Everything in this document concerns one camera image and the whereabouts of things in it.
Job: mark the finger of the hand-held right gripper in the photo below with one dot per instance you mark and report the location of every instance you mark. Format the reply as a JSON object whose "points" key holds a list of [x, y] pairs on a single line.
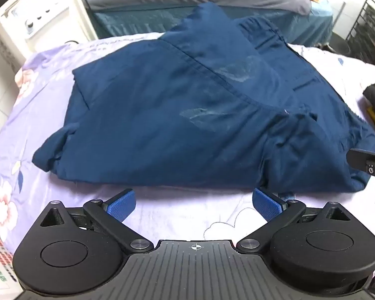
{"points": [[370, 162]]}

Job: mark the white cabinet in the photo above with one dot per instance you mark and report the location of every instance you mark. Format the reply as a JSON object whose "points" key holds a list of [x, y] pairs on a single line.
{"points": [[28, 15]]}

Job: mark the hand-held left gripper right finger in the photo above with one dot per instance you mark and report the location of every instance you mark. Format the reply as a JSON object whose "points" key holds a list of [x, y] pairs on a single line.
{"points": [[266, 204]]}

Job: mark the bed with grey sheet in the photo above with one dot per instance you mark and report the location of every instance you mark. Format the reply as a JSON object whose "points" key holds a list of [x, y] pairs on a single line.
{"points": [[181, 6]]}

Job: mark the lavender floral bedsheet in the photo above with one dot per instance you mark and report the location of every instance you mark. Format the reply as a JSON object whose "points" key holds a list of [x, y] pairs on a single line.
{"points": [[34, 150]]}

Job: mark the navy blue jacket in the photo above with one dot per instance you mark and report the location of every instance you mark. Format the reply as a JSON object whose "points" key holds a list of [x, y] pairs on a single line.
{"points": [[187, 112]]}

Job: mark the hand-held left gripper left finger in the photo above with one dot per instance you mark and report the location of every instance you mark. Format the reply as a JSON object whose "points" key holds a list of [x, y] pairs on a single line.
{"points": [[122, 205]]}

